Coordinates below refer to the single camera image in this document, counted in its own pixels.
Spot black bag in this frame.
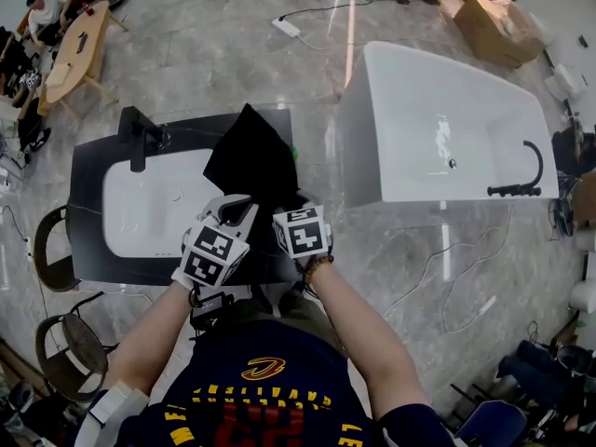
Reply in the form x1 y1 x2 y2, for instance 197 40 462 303
202 102 300 218

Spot dark round-backed chair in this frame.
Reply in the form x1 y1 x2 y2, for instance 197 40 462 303
34 291 120 404
33 204 83 294

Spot black cable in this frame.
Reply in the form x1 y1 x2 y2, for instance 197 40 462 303
278 0 412 22

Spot blue chair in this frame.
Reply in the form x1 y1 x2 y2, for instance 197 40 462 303
454 400 529 447

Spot brown bead bracelet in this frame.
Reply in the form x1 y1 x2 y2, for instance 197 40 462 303
303 254 335 286

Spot person's right forearm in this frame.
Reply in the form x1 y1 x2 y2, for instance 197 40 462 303
304 258 430 421

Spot white shoulder strap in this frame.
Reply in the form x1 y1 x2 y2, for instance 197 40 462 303
73 379 151 447

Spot black box with cable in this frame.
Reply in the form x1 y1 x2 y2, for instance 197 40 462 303
188 290 235 332

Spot oval wooden table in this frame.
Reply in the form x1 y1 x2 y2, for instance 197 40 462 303
36 0 130 123

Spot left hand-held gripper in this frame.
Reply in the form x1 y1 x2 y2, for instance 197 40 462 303
170 193 260 293

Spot brown cardboard box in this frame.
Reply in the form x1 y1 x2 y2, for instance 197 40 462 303
453 0 547 70

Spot navy jersey with yellow print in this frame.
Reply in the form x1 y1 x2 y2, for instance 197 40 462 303
60 318 460 447

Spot black sink faucet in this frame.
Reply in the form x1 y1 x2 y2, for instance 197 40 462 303
116 105 165 174

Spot white sink basin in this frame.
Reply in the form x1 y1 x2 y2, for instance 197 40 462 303
102 148 224 260

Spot person's left forearm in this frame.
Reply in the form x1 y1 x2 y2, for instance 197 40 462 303
104 280 198 396

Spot black vanity counter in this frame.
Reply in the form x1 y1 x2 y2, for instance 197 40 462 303
66 106 304 289

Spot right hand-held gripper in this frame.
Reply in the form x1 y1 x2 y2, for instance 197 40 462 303
272 190 334 261

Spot white bathtub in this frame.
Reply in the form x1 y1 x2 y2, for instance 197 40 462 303
336 40 561 210

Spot olive trousers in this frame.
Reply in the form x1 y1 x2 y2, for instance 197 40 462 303
218 286 348 358

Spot black bathtub faucet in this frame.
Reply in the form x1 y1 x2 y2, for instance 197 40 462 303
486 140 545 198

